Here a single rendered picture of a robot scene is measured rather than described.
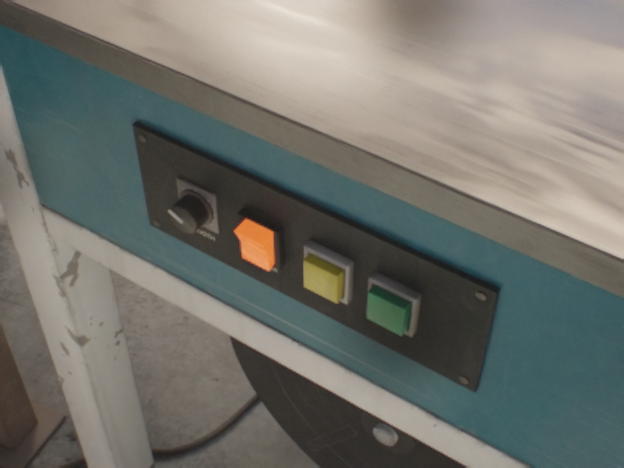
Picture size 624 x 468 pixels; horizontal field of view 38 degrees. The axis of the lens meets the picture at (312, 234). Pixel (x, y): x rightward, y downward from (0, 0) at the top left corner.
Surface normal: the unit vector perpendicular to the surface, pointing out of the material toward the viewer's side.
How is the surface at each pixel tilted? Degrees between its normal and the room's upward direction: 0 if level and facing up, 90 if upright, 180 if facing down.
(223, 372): 0
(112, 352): 90
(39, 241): 90
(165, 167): 90
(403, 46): 0
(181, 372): 0
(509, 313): 90
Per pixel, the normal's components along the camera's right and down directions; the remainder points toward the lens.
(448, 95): 0.00, -0.71
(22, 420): 0.89, 0.32
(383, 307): -0.56, 0.59
